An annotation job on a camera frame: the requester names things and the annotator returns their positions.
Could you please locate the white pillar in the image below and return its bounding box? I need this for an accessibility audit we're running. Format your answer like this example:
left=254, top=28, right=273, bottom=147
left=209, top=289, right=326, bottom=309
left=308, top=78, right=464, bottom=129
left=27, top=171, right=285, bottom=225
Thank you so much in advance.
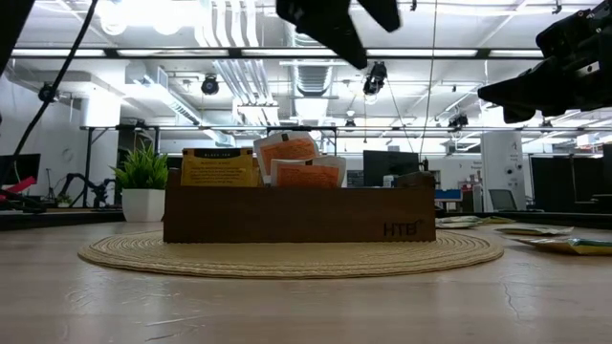
left=480, top=131, right=527, bottom=212

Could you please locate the red bar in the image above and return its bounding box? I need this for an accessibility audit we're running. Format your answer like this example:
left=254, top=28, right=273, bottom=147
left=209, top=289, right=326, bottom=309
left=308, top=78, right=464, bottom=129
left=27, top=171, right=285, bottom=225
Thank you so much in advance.
left=0, top=175, right=37, bottom=196

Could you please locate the black monitor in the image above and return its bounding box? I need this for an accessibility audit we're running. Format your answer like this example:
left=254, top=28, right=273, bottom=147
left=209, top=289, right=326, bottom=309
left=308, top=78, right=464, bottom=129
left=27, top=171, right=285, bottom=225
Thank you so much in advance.
left=0, top=153, right=42, bottom=187
left=361, top=149, right=421, bottom=188

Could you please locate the black partition wall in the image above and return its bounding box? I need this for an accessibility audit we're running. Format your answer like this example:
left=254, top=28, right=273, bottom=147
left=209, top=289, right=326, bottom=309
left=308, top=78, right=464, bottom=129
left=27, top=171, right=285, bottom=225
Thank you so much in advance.
left=530, top=156, right=603, bottom=212

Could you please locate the orange white tea packet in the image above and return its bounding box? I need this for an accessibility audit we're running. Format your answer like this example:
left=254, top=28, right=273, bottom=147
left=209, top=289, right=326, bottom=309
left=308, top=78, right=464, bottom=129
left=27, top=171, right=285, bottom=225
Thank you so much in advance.
left=252, top=131, right=320, bottom=185
left=270, top=155, right=347, bottom=189

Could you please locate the mango black tea packet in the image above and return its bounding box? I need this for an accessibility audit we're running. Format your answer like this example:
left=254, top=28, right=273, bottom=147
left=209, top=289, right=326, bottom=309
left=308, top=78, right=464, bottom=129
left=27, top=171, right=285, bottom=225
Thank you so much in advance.
left=180, top=147, right=263, bottom=188

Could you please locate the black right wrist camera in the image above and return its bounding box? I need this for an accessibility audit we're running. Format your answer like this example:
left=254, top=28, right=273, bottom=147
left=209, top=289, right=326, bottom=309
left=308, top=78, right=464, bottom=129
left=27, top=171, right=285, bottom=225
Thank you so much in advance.
left=535, top=9, right=582, bottom=61

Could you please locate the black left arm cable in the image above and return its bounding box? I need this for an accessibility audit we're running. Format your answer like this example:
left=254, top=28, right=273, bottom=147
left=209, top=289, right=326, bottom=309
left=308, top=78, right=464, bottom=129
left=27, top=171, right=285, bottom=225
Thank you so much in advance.
left=11, top=0, right=100, bottom=161

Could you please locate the brown wooden tea box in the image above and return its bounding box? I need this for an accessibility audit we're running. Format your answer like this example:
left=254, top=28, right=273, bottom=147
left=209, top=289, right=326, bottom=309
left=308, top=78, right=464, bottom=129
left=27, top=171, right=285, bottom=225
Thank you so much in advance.
left=162, top=169, right=437, bottom=244

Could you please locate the silver ventilation duct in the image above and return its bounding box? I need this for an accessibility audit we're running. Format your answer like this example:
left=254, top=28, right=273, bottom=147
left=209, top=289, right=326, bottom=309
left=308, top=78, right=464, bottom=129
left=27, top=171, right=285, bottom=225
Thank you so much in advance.
left=281, top=18, right=350, bottom=99

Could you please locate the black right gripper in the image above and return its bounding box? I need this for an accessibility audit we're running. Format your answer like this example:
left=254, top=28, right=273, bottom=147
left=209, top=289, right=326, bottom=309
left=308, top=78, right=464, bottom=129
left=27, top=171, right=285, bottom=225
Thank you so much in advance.
left=477, top=56, right=612, bottom=124

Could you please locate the thin hanging cable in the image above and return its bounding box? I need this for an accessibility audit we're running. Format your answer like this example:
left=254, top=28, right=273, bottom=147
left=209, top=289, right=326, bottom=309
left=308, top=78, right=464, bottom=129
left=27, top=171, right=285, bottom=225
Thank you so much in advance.
left=418, top=0, right=439, bottom=159

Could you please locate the round woven placemat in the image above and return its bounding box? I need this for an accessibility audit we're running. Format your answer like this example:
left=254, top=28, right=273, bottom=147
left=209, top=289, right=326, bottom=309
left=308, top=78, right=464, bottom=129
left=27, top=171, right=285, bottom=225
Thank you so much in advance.
left=76, top=228, right=506, bottom=281

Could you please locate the green plant white pot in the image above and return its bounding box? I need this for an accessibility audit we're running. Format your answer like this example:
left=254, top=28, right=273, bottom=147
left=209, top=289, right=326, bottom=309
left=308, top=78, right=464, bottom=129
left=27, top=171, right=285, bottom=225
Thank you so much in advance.
left=109, top=140, right=182, bottom=224

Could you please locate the grey office chair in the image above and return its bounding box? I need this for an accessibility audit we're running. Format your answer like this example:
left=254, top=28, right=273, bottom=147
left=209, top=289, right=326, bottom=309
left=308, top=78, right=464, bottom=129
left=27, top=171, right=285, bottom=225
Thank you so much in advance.
left=488, top=188, right=520, bottom=213

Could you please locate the long overhead light bar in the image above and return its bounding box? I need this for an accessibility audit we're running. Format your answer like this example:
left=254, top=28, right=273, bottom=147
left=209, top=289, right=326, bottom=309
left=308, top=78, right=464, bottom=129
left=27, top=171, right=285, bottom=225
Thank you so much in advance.
left=9, top=46, right=546, bottom=60

